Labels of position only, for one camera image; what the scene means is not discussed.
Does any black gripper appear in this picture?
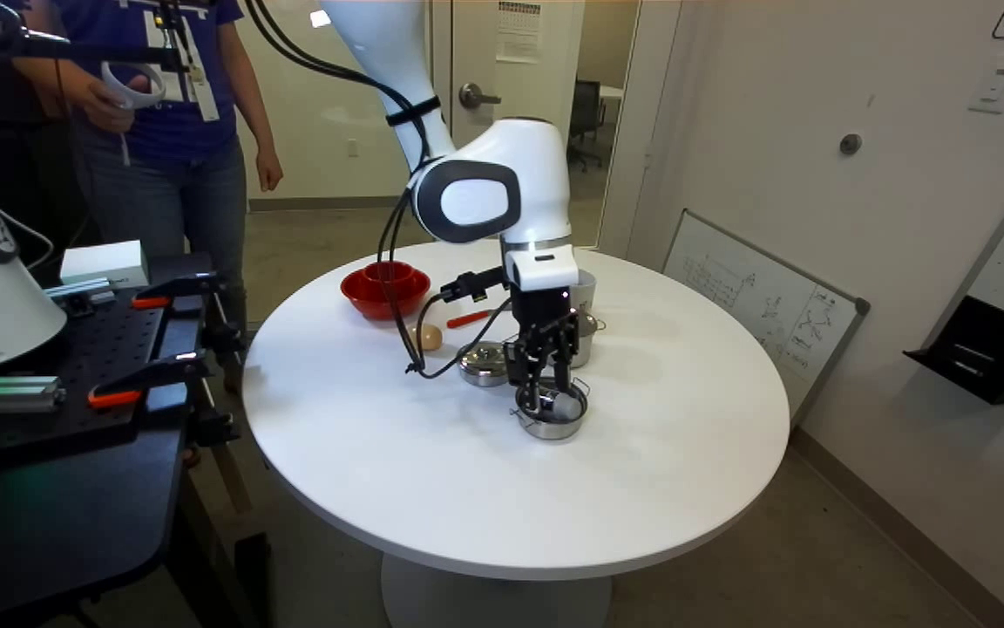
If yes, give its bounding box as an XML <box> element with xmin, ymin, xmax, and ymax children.
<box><xmin>508</xmin><ymin>285</ymin><xmax>587</xmax><ymax>413</ymax></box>

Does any red bowl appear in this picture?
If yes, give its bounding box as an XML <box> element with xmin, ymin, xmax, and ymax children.
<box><xmin>339</xmin><ymin>260</ymin><xmax>435</xmax><ymax>330</ymax></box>

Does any whiteboard with drawings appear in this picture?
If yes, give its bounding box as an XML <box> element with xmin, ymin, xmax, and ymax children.
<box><xmin>662</xmin><ymin>205</ymin><xmax>872</xmax><ymax>419</ymax></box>

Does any beige door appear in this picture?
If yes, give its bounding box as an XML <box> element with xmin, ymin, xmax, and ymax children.
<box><xmin>446</xmin><ymin>0</ymin><xmax>588</xmax><ymax>249</ymax></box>

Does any person in gray jeans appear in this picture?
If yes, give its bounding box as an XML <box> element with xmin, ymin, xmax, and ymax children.
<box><xmin>11</xmin><ymin>0</ymin><xmax>287</xmax><ymax>341</ymax></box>

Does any white box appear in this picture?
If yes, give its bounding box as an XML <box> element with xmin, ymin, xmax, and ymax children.
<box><xmin>57</xmin><ymin>239</ymin><xmax>152</xmax><ymax>293</ymax></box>

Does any black workbench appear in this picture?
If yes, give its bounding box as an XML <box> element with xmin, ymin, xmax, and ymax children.
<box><xmin>0</xmin><ymin>254</ymin><xmax>250</xmax><ymax>628</ymax></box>

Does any silver pot with handles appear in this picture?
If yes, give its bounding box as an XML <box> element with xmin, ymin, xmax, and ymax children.
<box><xmin>508</xmin><ymin>378</ymin><xmax>594</xmax><ymax>447</ymax></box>

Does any fork with orange handle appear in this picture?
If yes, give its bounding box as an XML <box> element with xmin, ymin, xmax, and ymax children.
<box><xmin>443</xmin><ymin>304</ymin><xmax>496</xmax><ymax>333</ymax></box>

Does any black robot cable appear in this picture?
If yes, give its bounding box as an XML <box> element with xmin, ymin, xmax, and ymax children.
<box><xmin>243</xmin><ymin>0</ymin><xmax>521</xmax><ymax>385</ymax></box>

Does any silver door handle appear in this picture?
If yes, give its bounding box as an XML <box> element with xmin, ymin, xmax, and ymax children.
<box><xmin>458</xmin><ymin>82</ymin><xmax>507</xmax><ymax>114</ymax></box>

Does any black wall tray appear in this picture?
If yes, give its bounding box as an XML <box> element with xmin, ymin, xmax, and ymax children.
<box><xmin>902</xmin><ymin>293</ymin><xmax>1004</xmax><ymax>407</ymax></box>

